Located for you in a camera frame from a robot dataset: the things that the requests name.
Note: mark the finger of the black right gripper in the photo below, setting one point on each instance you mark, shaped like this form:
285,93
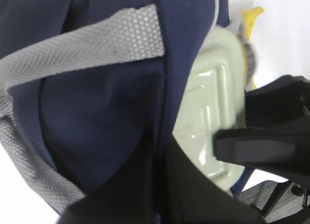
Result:
276,138

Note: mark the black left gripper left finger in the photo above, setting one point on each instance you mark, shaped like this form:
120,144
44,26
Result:
135,194

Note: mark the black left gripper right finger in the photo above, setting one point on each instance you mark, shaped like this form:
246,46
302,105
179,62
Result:
194,199

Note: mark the green lidded glass container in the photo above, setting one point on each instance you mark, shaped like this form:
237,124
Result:
213,100

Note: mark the navy blue lunch bag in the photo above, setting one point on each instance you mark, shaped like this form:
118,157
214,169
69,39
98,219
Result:
81,81

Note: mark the yellow banana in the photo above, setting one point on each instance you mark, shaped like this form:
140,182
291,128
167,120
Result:
248,19

